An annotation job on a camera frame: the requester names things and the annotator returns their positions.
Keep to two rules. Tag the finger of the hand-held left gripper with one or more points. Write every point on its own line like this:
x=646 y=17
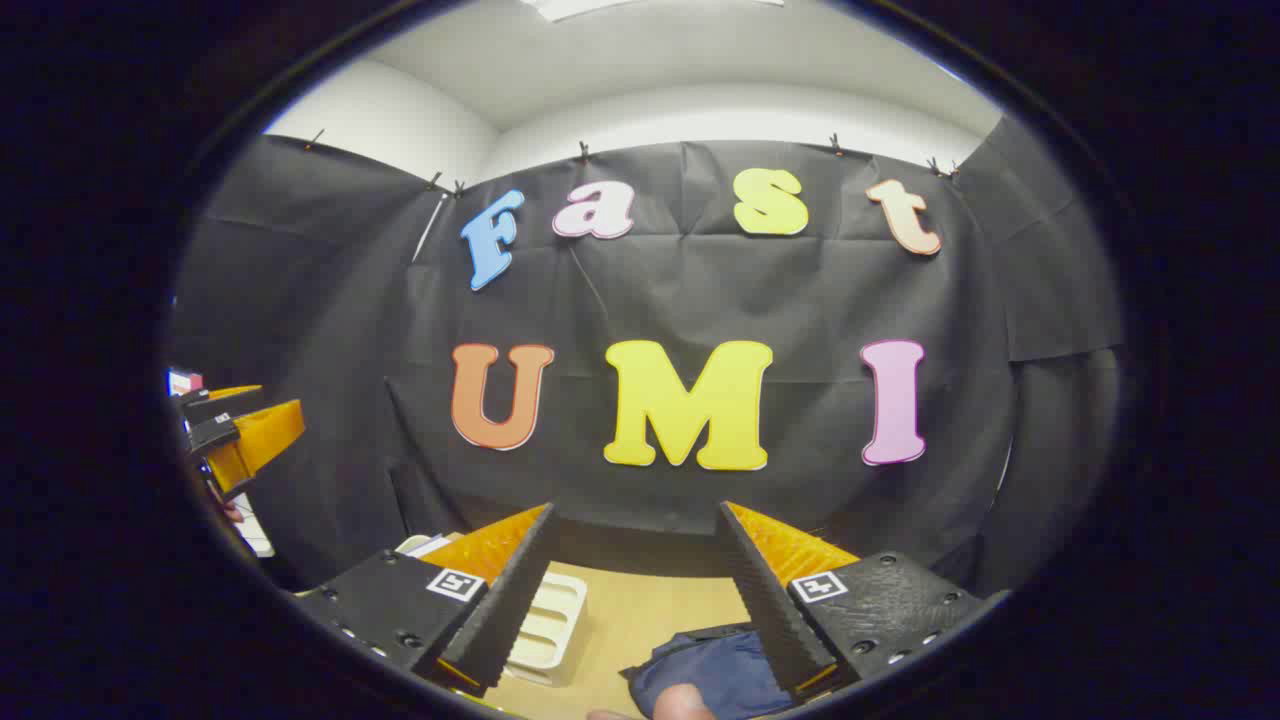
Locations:
x=225 y=405
x=255 y=440

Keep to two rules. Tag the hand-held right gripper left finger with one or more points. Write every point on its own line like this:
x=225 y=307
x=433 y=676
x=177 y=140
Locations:
x=510 y=600

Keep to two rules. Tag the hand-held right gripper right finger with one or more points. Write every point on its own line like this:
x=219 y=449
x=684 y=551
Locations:
x=765 y=600

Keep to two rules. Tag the white bookshelf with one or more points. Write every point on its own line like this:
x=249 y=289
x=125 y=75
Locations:
x=550 y=620

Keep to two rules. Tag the blue schoolbag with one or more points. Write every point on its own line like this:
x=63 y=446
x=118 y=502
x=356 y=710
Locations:
x=720 y=670

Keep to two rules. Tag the white and red poster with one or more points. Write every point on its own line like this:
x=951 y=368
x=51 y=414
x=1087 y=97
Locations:
x=185 y=382

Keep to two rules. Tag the black backdrop cloth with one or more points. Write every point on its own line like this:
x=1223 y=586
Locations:
x=700 y=300

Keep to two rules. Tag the ceiling light panel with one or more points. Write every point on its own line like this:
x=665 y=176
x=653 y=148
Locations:
x=600 y=6

